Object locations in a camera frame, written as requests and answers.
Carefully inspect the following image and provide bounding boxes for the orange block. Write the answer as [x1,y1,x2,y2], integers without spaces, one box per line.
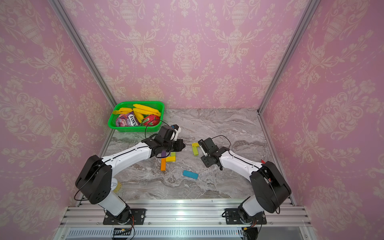
[161,158,166,171]

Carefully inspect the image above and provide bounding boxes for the teal block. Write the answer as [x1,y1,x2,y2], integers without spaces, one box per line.
[183,170,199,180]

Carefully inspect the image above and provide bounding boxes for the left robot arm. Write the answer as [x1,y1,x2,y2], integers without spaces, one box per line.
[75,138,186,225]

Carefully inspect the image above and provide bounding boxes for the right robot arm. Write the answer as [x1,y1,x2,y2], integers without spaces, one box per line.
[200,145,292,224]

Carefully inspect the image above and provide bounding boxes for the red dragon fruit toy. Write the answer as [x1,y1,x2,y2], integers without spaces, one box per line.
[141,115,160,127]

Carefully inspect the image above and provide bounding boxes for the purple snack packet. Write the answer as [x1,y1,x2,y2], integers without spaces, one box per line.
[116,111,140,127]

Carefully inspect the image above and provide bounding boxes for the green plastic basket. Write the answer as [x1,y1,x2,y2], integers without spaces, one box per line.
[108,101,165,133]

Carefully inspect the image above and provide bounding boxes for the yellow banana bunch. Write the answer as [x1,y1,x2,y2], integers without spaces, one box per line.
[113,104,162,123]

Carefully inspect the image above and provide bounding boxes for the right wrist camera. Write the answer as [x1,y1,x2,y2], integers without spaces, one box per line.
[198,138,219,157]

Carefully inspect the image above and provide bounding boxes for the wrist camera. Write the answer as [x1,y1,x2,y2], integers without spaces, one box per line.
[198,138,219,157]
[157,125,181,141]

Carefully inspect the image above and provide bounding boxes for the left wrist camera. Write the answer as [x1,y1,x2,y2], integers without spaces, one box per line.
[157,125,181,141]

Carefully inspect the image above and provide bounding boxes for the aluminium mounting rail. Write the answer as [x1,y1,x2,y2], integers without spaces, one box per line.
[55,199,316,240]

